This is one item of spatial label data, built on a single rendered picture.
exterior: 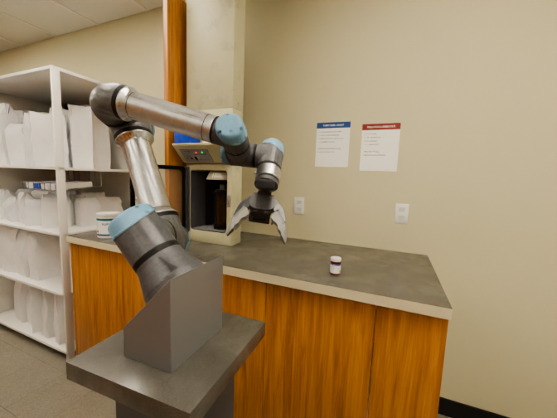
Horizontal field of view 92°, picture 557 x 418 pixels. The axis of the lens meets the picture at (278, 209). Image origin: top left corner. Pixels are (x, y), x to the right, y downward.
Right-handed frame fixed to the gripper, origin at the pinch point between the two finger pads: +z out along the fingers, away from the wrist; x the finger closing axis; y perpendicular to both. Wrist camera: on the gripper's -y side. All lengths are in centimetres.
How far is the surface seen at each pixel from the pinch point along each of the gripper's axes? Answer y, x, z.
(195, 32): 18, 56, -128
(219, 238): 83, 27, -35
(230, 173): 57, 24, -64
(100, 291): 109, 94, -2
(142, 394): -1.1, 15.1, 34.2
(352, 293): 36, -36, -1
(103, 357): 7.0, 28.5, 29.6
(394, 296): 31, -50, 0
